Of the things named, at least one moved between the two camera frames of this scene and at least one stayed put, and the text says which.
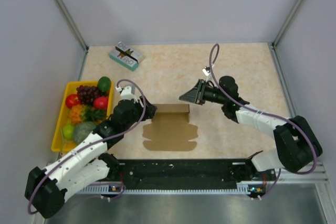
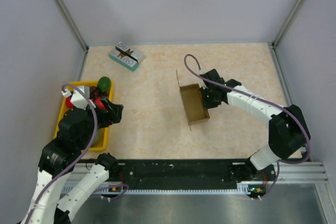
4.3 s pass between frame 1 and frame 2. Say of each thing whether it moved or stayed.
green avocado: stayed
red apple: stayed
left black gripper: moved
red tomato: stayed
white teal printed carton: stayed
